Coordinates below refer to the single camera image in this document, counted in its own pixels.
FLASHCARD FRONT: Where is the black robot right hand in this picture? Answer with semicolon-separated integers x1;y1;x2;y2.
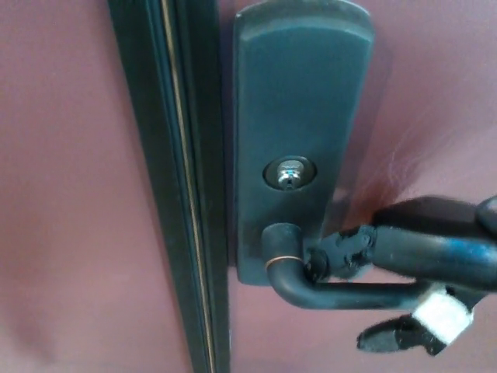
305;193;497;357

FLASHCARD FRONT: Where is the dark lever door handle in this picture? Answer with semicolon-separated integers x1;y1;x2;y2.
261;222;432;312

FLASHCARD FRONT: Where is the black door edge seal strip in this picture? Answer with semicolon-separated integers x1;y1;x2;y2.
105;0;233;373

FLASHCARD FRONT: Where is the plain maroon door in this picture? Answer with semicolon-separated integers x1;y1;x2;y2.
0;0;199;373

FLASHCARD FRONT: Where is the silver lock cylinder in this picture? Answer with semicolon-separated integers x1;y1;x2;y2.
261;154;319;193

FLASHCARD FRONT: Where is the maroon door with handle plate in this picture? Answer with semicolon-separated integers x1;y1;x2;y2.
217;0;497;373

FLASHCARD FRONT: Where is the dark handle escutcheon plate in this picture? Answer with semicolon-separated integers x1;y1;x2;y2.
232;0;377;288

